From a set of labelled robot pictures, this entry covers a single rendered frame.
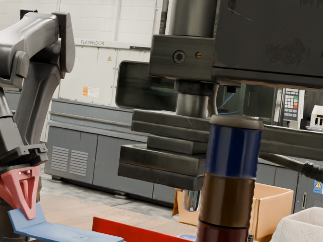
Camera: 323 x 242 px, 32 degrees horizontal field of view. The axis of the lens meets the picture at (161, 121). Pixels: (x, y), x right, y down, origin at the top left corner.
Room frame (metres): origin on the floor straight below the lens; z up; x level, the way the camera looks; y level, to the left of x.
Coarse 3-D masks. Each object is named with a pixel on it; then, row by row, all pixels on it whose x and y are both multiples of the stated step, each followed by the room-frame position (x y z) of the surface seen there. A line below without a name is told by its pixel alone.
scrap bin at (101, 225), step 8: (96, 224) 1.06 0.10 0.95; (104, 224) 1.05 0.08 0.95; (112, 224) 1.04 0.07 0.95; (120, 224) 1.03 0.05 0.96; (128, 224) 1.03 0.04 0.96; (104, 232) 1.05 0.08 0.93; (112, 232) 1.04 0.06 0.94; (120, 232) 1.03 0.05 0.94; (128, 232) 1.03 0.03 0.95; (136, 232) 1.02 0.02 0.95; (144, 232) 1.01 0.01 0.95; (152, 232) 1.00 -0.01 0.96; (160, 232) 1.00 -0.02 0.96; (128, 240) 1.02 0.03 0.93; (136, 240) 1.02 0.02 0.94; (144, 240) 1.01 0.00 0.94; (152, 240) 1.00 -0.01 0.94; (160, 240) 1.00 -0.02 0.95; (168, 240) 0.99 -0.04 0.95; (176, 240) 0.98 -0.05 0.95; (184, 240) 0.97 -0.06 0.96
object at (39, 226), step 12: (36, 204) 0.86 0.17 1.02; (12, 216) 0.80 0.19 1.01; (24, 216) 0.82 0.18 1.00; (36, 216) 0.85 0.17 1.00; (24, 228) 0.81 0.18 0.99; (36, 228) 0.82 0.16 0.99; (48, 228) 0.82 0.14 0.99; (60, 228) 0.83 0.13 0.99; (72, 228) 0.83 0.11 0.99; (60, 240) 0.77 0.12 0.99; (72, 240) 0.77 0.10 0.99; (84, 240) 0.78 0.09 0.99; (96, 240) 0.78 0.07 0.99; (108, 240) 0.79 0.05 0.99; (120, 240) 0.79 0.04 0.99
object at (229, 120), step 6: (210, 120) 0.41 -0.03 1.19; (216, 120) 0.40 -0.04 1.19; (222, 120) 0.40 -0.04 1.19; (228, 120) 0.39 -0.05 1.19; (234, 120) 0.39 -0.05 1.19; (240, 120) 0.39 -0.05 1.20; (246, 120) 0.39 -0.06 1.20; (252, 120) 0.40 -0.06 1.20; (258, 120) 0.40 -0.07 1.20; (234, 126) 0.39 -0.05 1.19; (240, 126) 0.39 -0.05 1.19; (246, 126) 0.39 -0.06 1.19; (252, 126) 0.39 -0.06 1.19; (258, 126) 0.40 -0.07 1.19
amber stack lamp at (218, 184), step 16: (208, 176) 0.40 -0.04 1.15; (224, 176) 0.40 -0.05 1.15; (208, 192) 0.40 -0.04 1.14; (224, 192) 0.39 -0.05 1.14; (240, 192) 0.39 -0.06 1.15; (208, 208) 0.40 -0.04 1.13; (224, 208) 0.39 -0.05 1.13; (240, 208) 0.39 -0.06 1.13; (224, 224) 0.39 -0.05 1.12; (240, 224) 0.40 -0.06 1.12
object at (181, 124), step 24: (192, 96) 0.68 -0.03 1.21; (144, 120) 0.69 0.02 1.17; (168, 120) 0.67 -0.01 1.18; (192, 120) 0.66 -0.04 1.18; (144, 144) 0.70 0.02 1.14; (168, 144) 0.66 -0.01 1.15; (192, 144) 0.64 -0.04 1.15; (264, 144) 0.62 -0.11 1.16; (288, 144) 0.61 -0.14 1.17; (312, 144) 0.59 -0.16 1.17; (120, 168) 0.66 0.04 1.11; (144, 168) 0.64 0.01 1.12; (168, 168) 0.63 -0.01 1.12; (192, 168) 0.62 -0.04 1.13; (192, 192) 0.64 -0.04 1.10
